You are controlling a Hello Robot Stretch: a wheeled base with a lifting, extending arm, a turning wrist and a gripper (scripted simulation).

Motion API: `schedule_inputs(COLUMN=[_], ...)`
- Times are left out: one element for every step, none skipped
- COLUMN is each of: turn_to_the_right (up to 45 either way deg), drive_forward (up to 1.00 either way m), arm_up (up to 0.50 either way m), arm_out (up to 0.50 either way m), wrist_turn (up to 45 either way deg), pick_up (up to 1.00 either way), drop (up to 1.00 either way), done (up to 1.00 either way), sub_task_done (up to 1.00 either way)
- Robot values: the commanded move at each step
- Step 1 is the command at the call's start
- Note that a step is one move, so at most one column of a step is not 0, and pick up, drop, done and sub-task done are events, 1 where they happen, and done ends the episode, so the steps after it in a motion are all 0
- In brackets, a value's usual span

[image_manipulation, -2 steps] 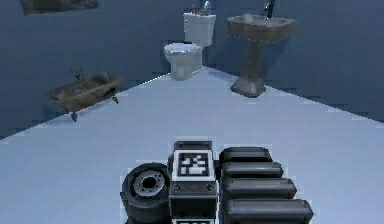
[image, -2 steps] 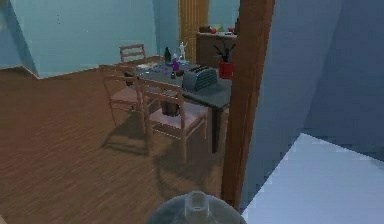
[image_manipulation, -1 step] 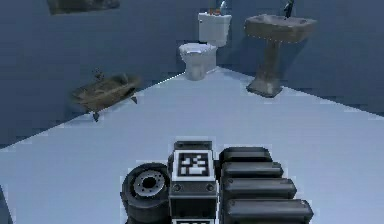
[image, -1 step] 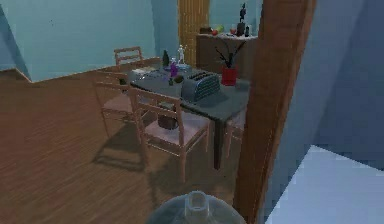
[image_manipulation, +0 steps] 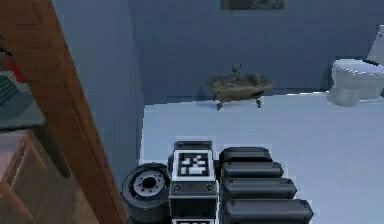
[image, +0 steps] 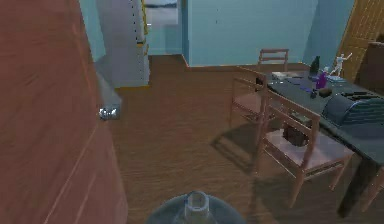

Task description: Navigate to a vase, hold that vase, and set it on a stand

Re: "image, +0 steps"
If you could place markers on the brown wooden chair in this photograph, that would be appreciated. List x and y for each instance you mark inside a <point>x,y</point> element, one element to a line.
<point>248,100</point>
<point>273,58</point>
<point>296,146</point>

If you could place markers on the dark brown box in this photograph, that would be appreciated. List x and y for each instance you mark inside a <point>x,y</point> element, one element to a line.
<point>294,135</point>

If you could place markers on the window with grey view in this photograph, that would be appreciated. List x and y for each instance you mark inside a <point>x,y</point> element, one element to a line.
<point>161,12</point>

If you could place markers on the purple bottle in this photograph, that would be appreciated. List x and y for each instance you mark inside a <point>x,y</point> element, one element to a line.
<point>321,80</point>

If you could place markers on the small dark brown bowl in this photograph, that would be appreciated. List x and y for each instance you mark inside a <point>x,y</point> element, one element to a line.
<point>324,92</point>

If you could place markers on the reddish brown wooden door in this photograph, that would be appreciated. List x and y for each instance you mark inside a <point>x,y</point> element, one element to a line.
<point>43,116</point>

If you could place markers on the dark grey dining table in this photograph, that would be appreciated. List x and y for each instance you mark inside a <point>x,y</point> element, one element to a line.
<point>346,110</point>

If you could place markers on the white human figurine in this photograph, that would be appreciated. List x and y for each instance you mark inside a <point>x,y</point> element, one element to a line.
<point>340,65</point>

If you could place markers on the black flat remote control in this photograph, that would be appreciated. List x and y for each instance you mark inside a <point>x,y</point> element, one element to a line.
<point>358,95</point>

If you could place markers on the dark brown cupboard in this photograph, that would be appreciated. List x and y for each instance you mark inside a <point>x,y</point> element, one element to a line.
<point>372,66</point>

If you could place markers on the yellow wooden door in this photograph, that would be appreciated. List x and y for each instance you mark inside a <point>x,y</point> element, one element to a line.
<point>361,33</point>

